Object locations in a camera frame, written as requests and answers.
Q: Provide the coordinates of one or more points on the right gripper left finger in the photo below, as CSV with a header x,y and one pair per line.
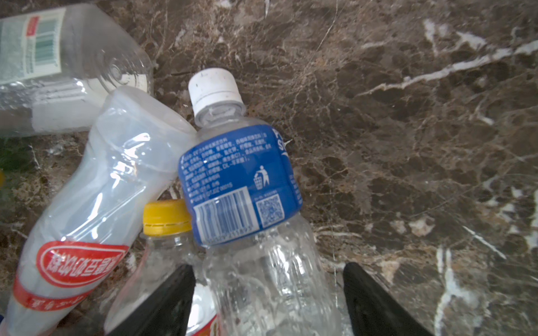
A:
x,y
165,311

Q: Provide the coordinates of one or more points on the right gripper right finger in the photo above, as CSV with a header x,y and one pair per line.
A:
x,y
372,310

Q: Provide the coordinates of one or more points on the clear bottle red label yellow cap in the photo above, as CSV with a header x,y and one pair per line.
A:
x,y
167,228

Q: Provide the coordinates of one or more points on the blue label white cap bottle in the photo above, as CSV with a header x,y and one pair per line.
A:
x,y
261,262

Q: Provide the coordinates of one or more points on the white milky bottle red label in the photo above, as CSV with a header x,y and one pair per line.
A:
x,y
130,159

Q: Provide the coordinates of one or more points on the green Sprite bottle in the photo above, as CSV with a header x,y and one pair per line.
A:
x,y
16,156

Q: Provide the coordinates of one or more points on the clear bottle red green label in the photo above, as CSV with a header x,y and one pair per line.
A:
x,y
59,65

